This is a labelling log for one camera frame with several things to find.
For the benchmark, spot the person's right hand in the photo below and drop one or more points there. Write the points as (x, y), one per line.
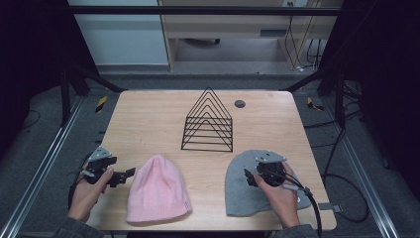
(280, 201)

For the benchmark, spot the aluminium floor rail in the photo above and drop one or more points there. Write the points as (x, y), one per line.
(43, 165)
(361, 172)

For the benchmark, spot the dark round table grommet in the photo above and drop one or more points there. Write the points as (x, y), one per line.
(240, 104)

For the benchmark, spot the gray knitted beanie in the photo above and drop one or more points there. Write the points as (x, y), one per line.
(241, 195)

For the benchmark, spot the pink knitted beanie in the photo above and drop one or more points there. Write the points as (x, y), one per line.
(157, 191)

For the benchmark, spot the black horizontal frame bar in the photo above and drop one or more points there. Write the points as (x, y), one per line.
(198, 10)

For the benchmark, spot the black metal frame stand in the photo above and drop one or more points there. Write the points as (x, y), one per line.
(338, 95)
(66, 95)

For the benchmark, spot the gray metal table bracket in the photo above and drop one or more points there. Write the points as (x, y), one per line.
(330, 207)

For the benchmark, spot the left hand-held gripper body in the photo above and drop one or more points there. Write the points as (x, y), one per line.
(99, 162)

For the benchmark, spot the yellow black striped marker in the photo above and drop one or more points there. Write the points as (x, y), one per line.
(101, 104)
(313, 104)

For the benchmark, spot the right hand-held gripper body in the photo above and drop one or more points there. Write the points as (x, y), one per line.
(270, 167)

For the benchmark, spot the white cabinet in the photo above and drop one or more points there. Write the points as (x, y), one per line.
(122, 39)

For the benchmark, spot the person's left hand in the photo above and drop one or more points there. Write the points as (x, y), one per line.
(86, 195)

